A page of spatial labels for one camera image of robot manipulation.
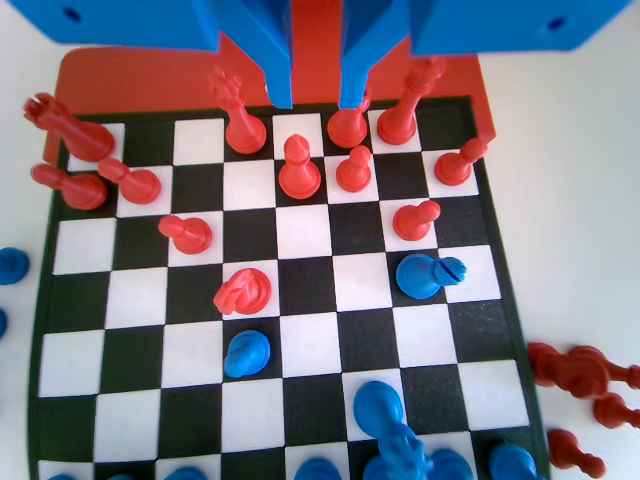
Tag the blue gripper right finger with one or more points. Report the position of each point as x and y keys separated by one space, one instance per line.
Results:
x=355 y=50

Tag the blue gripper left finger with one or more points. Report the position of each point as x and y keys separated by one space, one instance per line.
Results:
x=275 y=50

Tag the red bishop chess piece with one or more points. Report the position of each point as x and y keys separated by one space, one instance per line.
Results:
x=587 y=372
x=299 y=177

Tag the tall red piece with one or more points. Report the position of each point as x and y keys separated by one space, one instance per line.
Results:
x=397 y=125

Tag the red queen chess piece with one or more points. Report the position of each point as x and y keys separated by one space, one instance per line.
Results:
x=245 y=132

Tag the blue knight chess piece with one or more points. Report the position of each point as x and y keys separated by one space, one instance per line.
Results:
x=10 y=265

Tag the large blue piece bottom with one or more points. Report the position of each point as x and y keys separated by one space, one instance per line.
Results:
x=377 y=407

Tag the black and white chessboard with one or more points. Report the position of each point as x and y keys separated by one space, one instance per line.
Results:
x=305 y=230

